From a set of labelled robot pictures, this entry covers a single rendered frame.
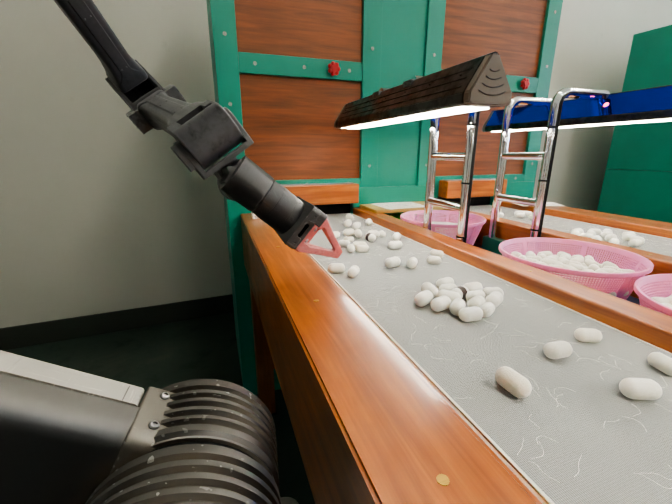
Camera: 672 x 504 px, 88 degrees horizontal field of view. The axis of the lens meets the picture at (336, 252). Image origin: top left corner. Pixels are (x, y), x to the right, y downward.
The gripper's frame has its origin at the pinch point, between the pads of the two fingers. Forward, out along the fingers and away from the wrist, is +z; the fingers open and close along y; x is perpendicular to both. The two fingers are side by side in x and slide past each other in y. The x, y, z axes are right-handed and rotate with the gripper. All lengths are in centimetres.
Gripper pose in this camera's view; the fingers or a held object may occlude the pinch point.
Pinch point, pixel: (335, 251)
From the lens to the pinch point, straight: 55.3
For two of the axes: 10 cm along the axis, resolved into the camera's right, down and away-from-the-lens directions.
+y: -3.3, -2.9, 9.0
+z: 7.1, 5.5, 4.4
